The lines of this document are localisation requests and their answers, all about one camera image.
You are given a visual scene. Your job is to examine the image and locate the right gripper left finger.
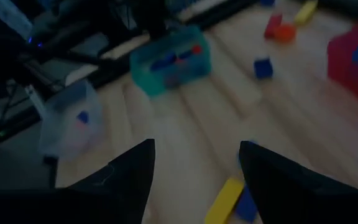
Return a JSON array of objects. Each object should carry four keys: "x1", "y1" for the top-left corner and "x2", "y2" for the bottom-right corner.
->
[{"x1": 0, "y1": 138, "x2": 157, "y2": 224}]

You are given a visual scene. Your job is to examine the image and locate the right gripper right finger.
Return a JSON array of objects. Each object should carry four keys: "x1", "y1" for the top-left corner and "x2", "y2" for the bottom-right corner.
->
[{"x1": 239, "y1": 140, "x2": 358, "y2": 224}]

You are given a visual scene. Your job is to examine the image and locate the long pink block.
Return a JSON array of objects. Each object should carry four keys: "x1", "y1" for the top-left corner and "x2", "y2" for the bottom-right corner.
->
[{"x1": 71, "y1": 121, "x2": 88, "y2": 134}]

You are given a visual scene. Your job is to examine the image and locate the long yellow block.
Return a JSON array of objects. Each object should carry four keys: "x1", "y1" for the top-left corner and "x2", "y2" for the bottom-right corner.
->
[
  {"x1": 293, "y1": 0, "x2": 319, "y2": 26},
  {"x1": 204, "y1": 177, "x2": 245, "y2": 224}
]

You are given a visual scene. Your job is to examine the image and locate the clear plastic bin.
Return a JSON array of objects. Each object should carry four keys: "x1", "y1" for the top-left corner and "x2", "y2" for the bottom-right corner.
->
[{"x1": 39, "y1": 79, "x2": 105, "y2": 159}]

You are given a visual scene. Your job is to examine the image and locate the green translucent plastic bin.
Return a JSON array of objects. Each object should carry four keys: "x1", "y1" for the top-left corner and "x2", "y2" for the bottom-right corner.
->
[{"x1": 129, "y1": 26, "x2": 213, "y2": 97}]

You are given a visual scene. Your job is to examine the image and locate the white paper sheets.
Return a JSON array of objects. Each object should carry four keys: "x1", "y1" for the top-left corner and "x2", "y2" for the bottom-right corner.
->
[{"x1": 65, "y1": 63, "x2": 102, "y2": 86}]

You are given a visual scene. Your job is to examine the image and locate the red plastic bin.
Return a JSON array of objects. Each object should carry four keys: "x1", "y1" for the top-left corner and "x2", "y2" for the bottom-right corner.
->
[{"x1": 327, "y1": 17, "x2": 358, "y2": 111}]

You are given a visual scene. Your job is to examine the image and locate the small orange block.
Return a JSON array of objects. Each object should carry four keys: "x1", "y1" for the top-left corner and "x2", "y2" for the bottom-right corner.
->
[{"x1": 274, "y1": 24, "x2": 297, "y2": 44}]

